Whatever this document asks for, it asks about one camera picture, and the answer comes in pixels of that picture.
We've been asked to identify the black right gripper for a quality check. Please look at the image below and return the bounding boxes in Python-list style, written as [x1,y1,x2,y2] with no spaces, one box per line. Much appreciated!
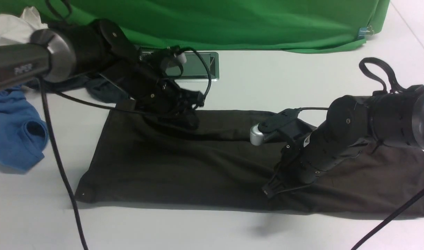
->
[262,125,365,199]

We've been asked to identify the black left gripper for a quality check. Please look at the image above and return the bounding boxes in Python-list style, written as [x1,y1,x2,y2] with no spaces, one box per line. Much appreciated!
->
[101,62,204,130]

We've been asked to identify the dark gray long-sleeve top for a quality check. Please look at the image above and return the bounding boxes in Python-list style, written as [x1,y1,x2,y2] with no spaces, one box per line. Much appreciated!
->
[75,110,424,216]

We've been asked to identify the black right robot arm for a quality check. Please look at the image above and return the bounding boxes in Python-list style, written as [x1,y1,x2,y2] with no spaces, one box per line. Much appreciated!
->
[250,85,424,198]

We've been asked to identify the dark teal crumpled garment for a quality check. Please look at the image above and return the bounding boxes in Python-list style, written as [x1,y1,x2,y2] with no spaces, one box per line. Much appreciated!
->
[46,76,130,104]

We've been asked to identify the green backdrop cloth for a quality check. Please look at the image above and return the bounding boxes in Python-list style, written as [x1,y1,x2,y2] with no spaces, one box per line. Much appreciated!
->
[0,0,390,54]

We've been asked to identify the blue crumpled garment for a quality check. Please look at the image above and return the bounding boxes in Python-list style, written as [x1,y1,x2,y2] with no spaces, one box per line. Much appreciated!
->
[0,85,49,173]

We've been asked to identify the blue binder clip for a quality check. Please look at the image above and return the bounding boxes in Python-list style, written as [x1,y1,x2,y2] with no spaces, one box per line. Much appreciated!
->
[357,26,374,40]

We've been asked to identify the white crumpled garment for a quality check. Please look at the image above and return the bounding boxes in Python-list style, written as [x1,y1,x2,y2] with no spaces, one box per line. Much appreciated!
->
[0,6,48,46]

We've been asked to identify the metal table cable hatch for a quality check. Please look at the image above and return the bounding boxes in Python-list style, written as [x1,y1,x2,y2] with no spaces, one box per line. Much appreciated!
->
[139,52,219,82]

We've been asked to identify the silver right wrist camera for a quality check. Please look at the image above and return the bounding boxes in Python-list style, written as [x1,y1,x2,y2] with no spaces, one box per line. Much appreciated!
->
[249,108,313,146]

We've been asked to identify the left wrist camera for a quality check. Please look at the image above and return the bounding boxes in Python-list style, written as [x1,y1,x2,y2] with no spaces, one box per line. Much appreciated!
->
[143,47,187,77]

